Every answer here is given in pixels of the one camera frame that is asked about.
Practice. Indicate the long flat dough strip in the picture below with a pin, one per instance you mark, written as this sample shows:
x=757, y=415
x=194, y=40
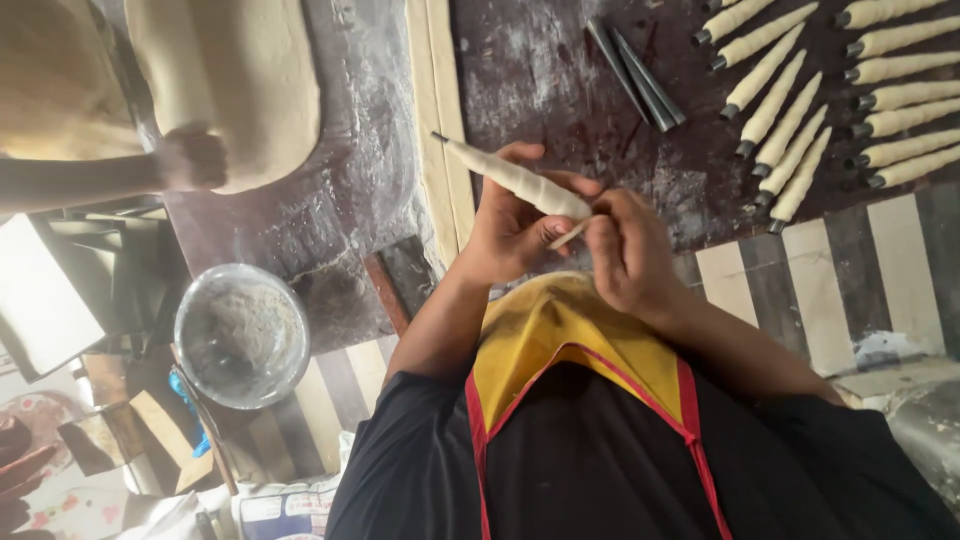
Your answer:
x=442, y=135

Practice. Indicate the brown wooden bar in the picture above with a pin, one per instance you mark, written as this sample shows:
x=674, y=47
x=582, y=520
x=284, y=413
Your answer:
x=386, y=296

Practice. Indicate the single dough cone mold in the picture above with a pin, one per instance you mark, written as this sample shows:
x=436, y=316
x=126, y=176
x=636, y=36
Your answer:
x=525, y=182

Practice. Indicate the bare metal cone mold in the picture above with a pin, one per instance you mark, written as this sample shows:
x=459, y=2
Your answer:
x=619, y=67
x=649, y=79

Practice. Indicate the steel bowl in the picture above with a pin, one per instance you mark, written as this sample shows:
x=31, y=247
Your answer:
x=187, y=352

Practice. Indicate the flour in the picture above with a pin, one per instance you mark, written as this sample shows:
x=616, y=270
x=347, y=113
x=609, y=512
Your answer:
x=251, y=330

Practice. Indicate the yellow red-trimmed apron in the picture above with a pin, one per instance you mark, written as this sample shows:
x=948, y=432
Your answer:
x=570, y=330

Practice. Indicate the dark metal trays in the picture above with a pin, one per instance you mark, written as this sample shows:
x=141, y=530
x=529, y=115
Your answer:
x=135, y=262

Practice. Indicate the wooden stick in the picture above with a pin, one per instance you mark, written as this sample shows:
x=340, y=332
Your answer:
x=214, y=450

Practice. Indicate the large rolled dough sheet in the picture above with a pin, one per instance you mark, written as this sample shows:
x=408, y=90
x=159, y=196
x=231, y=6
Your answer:
x=240, y=82

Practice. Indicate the person's right hand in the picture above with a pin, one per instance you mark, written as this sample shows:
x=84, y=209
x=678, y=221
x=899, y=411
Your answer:
x=637, y=262

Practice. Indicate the white flat board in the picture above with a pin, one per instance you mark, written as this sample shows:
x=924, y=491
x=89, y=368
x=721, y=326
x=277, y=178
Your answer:
x=37, y=300

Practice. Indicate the person's right fingers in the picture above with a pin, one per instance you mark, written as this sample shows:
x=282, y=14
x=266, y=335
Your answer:
x=611, y=217

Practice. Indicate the rows of dough covered cones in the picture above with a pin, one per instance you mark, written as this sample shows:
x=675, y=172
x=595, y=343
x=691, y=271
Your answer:
x=787, y=120

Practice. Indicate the person's left hand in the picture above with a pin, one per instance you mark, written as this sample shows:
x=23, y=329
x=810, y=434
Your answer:
x=506, y=225

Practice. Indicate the striped table cover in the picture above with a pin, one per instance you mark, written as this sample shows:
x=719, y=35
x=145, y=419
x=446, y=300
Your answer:
x=810, y=285

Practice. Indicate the black shirt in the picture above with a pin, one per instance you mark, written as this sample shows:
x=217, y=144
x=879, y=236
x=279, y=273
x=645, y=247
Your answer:
x=420, y=465

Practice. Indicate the floral cloth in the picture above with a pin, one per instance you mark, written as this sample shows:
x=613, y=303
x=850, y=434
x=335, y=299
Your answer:
x=60, y=502

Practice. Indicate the grey plastic bag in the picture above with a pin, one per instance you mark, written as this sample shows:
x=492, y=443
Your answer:
x=915, y=427

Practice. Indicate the white printed sack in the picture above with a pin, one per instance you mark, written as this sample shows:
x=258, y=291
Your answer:
x=289, y=510

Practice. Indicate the blue plastic tool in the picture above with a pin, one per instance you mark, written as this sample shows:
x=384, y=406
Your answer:
x=196, y=431

